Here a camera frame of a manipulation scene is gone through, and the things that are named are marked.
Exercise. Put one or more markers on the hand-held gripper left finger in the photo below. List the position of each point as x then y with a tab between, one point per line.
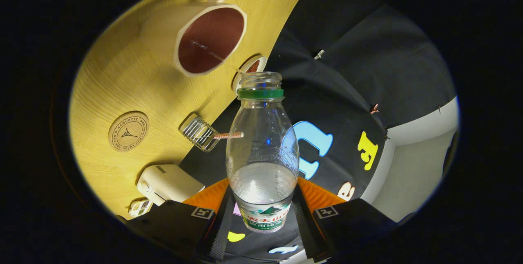
218	235

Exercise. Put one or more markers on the copper clip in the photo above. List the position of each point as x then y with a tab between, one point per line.
374	108

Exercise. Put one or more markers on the round cork coaster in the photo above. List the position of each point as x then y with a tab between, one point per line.
128	132

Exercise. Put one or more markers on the white toaster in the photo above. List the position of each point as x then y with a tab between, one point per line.
171	182

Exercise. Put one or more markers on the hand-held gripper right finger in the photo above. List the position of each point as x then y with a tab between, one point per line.
310	235

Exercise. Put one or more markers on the white divided dish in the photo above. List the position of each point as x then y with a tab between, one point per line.
141	209

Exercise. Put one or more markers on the wooden table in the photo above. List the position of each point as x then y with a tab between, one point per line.
122	76

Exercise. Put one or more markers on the reddish brown sausage piece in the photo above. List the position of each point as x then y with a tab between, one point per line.
253	67

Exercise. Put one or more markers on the silver clip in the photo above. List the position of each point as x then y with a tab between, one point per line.
318	54

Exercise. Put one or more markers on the ribbed clear glass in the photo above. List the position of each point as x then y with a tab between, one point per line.
196	131

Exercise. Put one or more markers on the clear plastic bottle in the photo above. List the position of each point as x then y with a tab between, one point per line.
261	186

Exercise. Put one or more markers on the red checked paper straw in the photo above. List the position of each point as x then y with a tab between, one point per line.
229	135

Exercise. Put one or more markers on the white oval plate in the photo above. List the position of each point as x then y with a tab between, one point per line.
239	78

